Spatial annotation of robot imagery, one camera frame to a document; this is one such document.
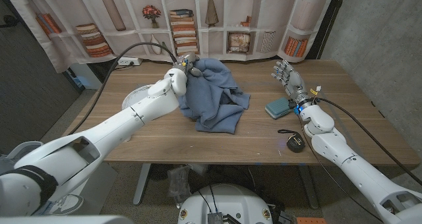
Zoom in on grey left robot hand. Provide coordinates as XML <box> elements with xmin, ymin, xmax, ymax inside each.
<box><xmin>171</xmin><ymin>52</ymin><xmax>204</xmax><ymax>77</ymax></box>

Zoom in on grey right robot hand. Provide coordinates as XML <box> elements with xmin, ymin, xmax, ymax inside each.
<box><xmin>270</xmin><ymin>59</ymin><xmax>311</xmax><ymax>108</ymax></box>

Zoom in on blue hoodie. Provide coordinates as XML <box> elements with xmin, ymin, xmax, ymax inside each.
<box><xmin>177</xmin><ymin>57</ymin><xmax>251</xmax><ymax>135</ymax></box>

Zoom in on teal soap box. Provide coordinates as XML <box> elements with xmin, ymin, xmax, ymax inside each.
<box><xmin>264</xmin><ymin>97</ymin><xmax>293</xmax><ymax>120</ymax></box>

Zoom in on white gold-rimmed paper plate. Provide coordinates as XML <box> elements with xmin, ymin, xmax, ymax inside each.
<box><xmin>121</xmin><ymin>84</ymin><xmax>152</xmax><ymax>111</ymax></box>

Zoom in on orange box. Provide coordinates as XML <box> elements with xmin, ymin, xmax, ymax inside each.
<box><xmin>296</xmin><ymin>217</ymin><xmax>327</xmax><ymax>224</ymax></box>

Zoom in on printed bookshelf backdrop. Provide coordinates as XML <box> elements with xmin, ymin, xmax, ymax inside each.
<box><xmin>6</xmin><ymin>0</ymin><xmax>337</xmax><ymax>74</ymax></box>

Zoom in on white power strip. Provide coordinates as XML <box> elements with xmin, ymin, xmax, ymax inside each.
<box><xmin>116</xmin><ymin>56</ymin><xmax>143</xmax><ymax>67</ymax></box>

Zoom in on black tape measure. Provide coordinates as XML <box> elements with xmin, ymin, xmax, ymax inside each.
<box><xmin>277</xmin><ymin>128</ymin><xmax>306</xmax><ymax>154</ymax></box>

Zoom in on black backdrop stand pole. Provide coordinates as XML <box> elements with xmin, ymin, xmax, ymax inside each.
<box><xmin>305</xmin><ymin>0</ymin><xmax>347</xmax><ymax>61</ymax></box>

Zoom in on grey table leg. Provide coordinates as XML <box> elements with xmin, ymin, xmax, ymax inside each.
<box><xmin>133</xmin><ymin>163</ymin><xmax>152</xmax><ymax>207</ymax></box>
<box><xmin>298</xmin><ymin>164</ymin><xmax>319</xmax><ymax>210</ymax></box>

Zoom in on clear plastic bag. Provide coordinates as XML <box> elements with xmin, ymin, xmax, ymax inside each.
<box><xmin>166</xmin><ymin>166</ymin><xmax>192</xmax><ymax>205</ymax></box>

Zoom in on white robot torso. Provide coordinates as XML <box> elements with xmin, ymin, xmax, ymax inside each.
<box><xmin>177</xmin><ymin>183</ymin><xmax>274</xmax><ymax>224</ymax></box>

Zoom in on grey white sneaker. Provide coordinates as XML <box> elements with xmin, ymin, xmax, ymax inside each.
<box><xmin>49</xmin><ymin>193</ymin><xmax>85</xmax><ymax>215</ymax></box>

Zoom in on person leg in jeans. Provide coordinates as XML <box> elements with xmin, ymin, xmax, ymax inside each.
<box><xmin>32</xmin><ymin>200</ymin><xmax>55</xmax><ymax>217</ymax></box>

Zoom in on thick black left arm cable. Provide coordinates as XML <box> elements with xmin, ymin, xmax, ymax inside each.
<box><xmin>67</xmin><ymin>42</ymin><xmax>179</xmax><ymax>136</ymax></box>

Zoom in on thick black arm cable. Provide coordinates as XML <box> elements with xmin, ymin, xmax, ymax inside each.
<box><xmin>316</xmin><ymin>98</ymin><xmax>422</xmax><ymax>187</ymax></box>
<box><xmin>67</xmin><ymin>42</ymin><xmax>179</xmax><ymax>136</ymax></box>

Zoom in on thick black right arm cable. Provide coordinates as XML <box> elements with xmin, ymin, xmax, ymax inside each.
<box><xmin>316</xmin><ymin>98</ymin><xmax>422</xmax><ymax>187</ymax></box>

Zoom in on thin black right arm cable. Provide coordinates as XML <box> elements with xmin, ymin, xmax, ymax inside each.
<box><xmin>296</xmin><ymin>115</ymin><xmax>383</xmax><ymax>223</ymax></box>

